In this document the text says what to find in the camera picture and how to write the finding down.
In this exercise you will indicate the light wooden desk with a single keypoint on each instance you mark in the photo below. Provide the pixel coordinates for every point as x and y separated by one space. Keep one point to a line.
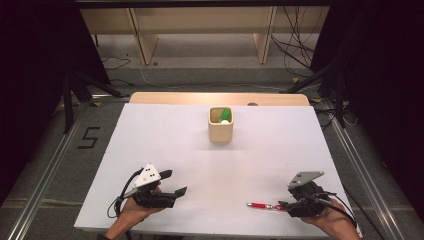
146 46

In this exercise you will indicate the red pen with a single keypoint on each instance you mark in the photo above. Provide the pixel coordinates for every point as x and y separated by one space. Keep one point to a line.
261 205

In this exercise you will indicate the black tripod stand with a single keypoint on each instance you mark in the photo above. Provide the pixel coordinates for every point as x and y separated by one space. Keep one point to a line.
68 106
339 100

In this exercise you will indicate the person's left hand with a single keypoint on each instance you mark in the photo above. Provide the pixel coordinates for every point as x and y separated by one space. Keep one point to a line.
133 215

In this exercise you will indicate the black overhead bar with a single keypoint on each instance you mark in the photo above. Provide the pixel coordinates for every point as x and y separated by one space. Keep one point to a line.
200 3

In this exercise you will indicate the beige square pen holder cup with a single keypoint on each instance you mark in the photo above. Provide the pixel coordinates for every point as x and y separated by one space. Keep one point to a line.
220 133

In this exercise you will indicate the black curtain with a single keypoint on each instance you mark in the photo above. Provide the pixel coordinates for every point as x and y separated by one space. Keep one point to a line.
36 83
383 100

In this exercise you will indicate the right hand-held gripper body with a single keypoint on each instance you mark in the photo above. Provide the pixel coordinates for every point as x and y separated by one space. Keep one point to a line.
308 203

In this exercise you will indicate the dark round table grommet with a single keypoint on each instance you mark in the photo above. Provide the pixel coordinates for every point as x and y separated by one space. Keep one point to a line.
252 104

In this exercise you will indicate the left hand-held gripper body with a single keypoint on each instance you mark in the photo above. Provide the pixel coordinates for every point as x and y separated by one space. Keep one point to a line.
153 200

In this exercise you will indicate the aluminium floor rail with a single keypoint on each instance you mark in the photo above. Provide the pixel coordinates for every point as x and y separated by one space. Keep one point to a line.
46 181
363 180

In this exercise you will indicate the person's right hand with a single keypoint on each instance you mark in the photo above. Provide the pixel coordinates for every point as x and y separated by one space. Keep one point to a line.
336 221

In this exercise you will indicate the green highlighter marker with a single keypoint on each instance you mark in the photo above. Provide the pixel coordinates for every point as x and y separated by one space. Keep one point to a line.
226 114

